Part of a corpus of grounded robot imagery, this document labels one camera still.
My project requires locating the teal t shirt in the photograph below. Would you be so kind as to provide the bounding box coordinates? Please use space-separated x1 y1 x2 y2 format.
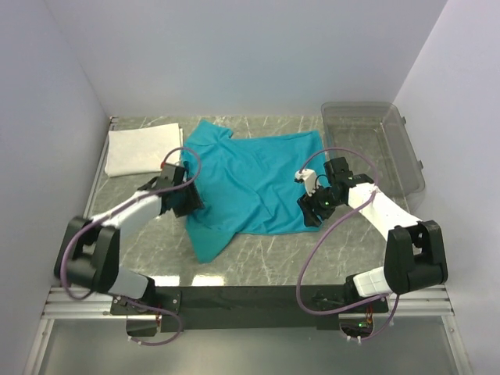
182 120 324 263

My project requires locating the clear plastic bin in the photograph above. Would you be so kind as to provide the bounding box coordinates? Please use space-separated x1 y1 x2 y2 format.
321 102 425 198

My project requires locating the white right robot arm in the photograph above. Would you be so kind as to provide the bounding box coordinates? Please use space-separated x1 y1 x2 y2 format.
295 157 448 312

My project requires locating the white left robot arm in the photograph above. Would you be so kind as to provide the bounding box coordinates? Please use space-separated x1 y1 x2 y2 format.
54 162 203 305

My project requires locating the folded white t shirt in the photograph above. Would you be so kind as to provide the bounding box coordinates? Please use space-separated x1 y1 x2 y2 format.
105 123 183 177

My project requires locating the black base crossbar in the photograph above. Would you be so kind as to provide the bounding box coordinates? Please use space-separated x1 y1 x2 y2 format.
110 284 389 330

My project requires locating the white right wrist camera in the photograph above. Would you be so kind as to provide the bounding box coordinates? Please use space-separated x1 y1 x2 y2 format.
295 168 318 197

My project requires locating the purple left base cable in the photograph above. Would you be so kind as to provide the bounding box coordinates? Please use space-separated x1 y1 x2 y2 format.
116 298 185 346

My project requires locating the aluminium frame rail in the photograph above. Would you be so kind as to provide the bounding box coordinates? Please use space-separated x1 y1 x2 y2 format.
42 285 454 320

